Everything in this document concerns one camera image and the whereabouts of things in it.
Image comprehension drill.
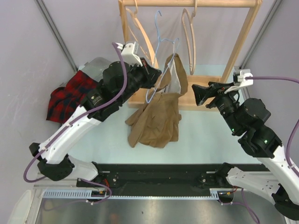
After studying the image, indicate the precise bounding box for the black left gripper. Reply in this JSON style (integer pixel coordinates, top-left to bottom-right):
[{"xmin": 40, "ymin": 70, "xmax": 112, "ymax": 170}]
[{"xmin": 118, "ymin": 57, "xmax": 162, "ymax": 104}]

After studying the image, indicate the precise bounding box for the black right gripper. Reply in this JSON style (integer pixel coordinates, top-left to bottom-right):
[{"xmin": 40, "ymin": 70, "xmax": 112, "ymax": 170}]
[{"xmin": 192, "ymin": 81, "xmax": 242, "ymax": 134}]

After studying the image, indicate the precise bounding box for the light blue wire hanger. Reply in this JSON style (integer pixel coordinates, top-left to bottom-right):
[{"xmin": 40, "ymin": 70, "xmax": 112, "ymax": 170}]
[{"xmin": 145, "ymin": 10, "xmax": 180, "ymax": 104}]

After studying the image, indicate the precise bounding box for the brown skirt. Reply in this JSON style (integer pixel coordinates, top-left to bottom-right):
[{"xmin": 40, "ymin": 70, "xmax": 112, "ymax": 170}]
[{"xmin": 125, "ymin": 54, "xmax": 188, "ymax": 148}]

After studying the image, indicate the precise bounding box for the wooden hanger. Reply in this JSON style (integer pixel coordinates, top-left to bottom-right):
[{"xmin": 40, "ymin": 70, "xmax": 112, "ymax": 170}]
[
  {"xmin": 126, "ymin": 0, "xmax": 159, "ymax": 69},
  {"xmin": 181, "ymin": 0, "xmax": 198, "ymax": 75}
]

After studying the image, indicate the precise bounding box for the red plaid cloth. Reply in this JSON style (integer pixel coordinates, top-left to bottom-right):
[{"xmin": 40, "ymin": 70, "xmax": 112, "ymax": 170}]
[{"xmin": 46, "ymin": 70, "xmax": 98, "ymax": 124}]

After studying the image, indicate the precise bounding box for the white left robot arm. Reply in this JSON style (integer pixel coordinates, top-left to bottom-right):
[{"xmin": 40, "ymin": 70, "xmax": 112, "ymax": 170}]
[{"xmin": 29, "ymin": 59, "xmax": 162, "ymax": 187}]

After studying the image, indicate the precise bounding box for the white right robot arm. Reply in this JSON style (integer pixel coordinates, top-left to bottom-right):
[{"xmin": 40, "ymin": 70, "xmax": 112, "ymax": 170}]
[{"xmin": 206, "ymin": 91, "xmax": 299, "ymax": 221}]

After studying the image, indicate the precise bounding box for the wooden clothes rack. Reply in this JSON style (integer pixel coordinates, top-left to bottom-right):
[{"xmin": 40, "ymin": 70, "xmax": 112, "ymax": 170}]
[{"xmin": 118, "ymin": 0, "xmax": 262, "ymax": 111}]

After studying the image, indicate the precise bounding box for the grey plastic bin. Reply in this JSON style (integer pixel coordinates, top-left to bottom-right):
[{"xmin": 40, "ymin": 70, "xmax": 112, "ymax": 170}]
[{"xmin": 81, "ymin": 57, "xmax": 112, "ymax": 82}]

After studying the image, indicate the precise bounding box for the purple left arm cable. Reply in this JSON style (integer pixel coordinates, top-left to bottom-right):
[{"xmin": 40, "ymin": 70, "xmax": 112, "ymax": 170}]
[{"xmin": 23, "ymin": 42, "xmax": 128, "ymax": 182}]

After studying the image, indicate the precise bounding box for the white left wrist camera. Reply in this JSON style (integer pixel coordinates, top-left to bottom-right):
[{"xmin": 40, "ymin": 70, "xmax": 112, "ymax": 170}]
[{"xmin": 116, "ymin": 42, "xmax": 142, "ymax": 66}]

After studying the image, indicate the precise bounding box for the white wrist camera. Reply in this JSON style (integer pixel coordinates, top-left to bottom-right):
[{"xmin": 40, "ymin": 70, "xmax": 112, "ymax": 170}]
[
  {"xmin": 225, "ymin": 69, "xmax": 253, "ymax": 94},
  {"xmin": 116, "ymin": 42, "xmax": 142, "ymax": 66}
]

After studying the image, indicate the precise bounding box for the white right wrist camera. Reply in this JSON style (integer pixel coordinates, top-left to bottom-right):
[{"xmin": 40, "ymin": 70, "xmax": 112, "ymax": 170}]
[{"xmin": 225, "ymin": 69, "xmax": 253, "ymax": 94}]

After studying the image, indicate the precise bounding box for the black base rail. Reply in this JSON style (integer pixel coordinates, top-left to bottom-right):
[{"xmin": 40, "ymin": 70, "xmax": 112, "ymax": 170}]
[{"xmin": 77, "ymin": 163, "xmax": 255, "ymax": 198}]

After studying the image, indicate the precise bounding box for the grey aluminium frame post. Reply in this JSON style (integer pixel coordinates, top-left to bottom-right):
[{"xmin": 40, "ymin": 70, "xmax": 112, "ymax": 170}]
[{"xmin": 234, "ymin": 0, "xmax": 284, "ymax": 77}]

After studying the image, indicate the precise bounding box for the left aluminium frame post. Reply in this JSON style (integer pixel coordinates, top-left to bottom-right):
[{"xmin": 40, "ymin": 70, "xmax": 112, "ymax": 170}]
[{"xmin": 34, "ymin": 0, "xmax": 78, "ymax": 72}]

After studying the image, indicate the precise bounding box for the white slotted cable duct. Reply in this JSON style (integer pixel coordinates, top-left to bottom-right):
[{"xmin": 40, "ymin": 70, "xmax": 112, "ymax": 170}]
[{"xmin": 43, "ymin": 189, "xmax": 219, "ymax": 200}]

